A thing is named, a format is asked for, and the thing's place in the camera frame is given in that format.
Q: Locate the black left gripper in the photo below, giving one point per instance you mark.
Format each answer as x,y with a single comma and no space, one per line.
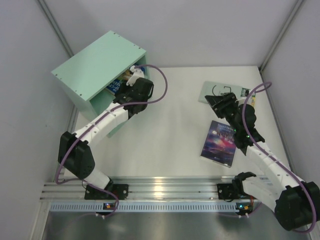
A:
127,90

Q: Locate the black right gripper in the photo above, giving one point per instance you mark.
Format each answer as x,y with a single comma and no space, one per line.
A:
222,104

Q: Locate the blue 91-Storey Treehouse book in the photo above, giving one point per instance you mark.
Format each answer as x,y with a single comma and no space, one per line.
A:
114,86

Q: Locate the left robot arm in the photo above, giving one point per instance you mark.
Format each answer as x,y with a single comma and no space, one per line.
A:
75,149

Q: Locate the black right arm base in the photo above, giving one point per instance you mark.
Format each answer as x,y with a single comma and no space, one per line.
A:
227,192

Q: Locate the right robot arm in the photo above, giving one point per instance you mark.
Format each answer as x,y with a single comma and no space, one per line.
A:
294,202

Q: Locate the pale green book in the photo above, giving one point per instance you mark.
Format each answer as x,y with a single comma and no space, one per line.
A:
218,89

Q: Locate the green Storey Treehouse book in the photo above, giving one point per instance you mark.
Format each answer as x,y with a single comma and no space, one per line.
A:
244,94

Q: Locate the dark Robinson Crusoe book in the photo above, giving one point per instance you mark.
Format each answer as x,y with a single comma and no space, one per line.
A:
219,146

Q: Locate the mint green shelf cabinet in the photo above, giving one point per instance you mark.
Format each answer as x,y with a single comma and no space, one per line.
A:
85,76

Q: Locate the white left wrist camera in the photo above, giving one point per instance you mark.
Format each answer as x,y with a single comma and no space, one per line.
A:
136,74

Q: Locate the aluminium mounting rail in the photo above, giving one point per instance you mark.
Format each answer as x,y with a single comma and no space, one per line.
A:
142,189

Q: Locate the perforated grey cable duct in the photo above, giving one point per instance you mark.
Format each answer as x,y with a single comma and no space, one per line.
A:
149,207

